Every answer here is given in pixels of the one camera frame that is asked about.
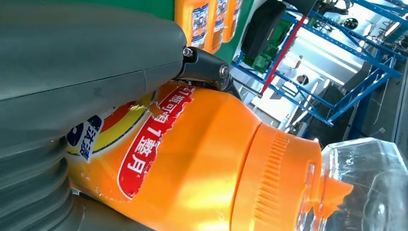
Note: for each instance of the black carrying case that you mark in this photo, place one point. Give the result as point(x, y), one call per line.
point(263, 28)

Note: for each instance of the orange detergent bottle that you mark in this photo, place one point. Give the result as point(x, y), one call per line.
point(207, 165)
point(185, 19)
point(213, 32)
point(230, 25)

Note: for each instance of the green plastic crate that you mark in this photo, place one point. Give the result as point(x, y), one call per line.
point(271, 51)

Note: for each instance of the person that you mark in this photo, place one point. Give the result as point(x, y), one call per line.
point(298, 78)

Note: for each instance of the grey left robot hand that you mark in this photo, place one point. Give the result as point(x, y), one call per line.
point(79, 63)

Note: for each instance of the red metal pole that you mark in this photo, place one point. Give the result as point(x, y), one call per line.
point(283, 52)

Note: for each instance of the blue metal rack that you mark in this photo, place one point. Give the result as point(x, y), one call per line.
point(350, 102)

